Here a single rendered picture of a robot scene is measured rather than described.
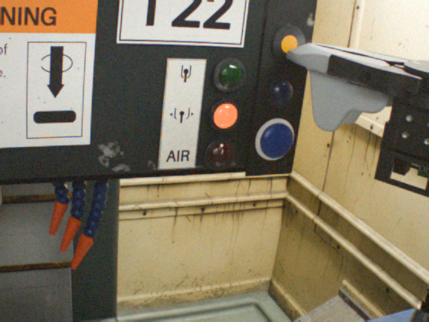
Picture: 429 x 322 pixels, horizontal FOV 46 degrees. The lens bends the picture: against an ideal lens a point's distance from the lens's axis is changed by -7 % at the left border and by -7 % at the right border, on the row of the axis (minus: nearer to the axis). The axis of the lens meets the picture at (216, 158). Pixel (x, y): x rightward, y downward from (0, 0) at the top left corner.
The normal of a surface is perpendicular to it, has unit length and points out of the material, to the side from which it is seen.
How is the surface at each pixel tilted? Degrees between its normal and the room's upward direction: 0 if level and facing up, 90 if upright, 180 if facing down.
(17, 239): 89
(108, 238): 90
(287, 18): 90
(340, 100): 90
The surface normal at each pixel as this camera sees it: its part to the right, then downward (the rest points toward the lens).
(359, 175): -0.90, 0.04
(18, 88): 0.39, 0.36
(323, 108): -0.64, 0.20
